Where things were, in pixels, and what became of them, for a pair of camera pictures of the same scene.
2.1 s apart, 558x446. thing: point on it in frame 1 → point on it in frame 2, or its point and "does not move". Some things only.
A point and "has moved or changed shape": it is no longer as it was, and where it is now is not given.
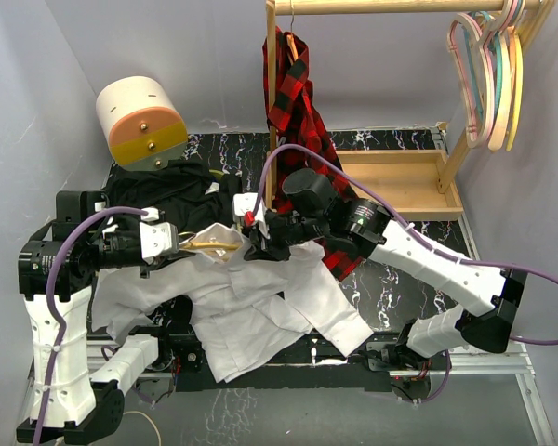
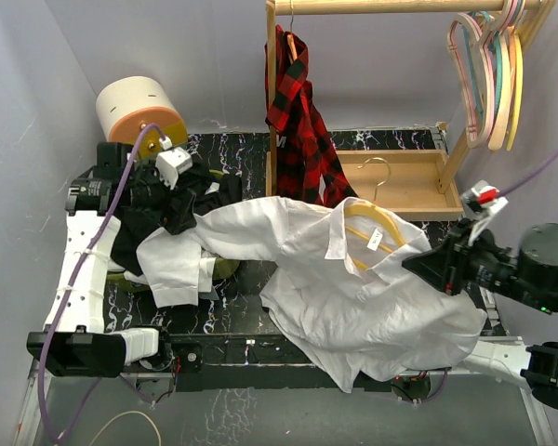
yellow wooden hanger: (520, 74) does not move
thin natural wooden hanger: (212, 244) has moved or changed shape
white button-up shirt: (245, 308) has moved or changed shape
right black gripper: (265, 251) → (443, 267)
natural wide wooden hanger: (503, 108) does not move
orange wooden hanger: (291, 39) does not move
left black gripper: (161, 260) → (179, 219)
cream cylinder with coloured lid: (145, 124) does not move
